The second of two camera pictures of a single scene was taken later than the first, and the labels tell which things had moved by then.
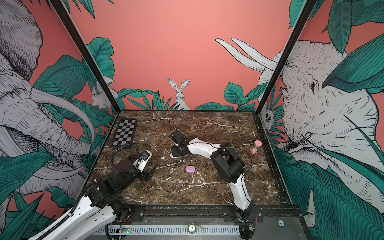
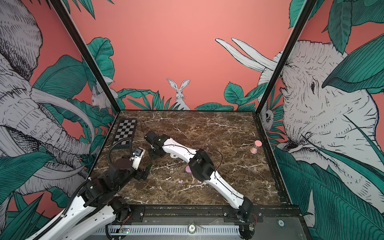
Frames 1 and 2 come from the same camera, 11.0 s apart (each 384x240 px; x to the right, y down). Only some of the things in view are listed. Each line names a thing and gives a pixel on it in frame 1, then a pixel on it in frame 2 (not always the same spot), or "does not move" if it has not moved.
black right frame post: [289, 51] does not move
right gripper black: [175, 153] -> [152, 155]
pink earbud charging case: [190, 169] does not move
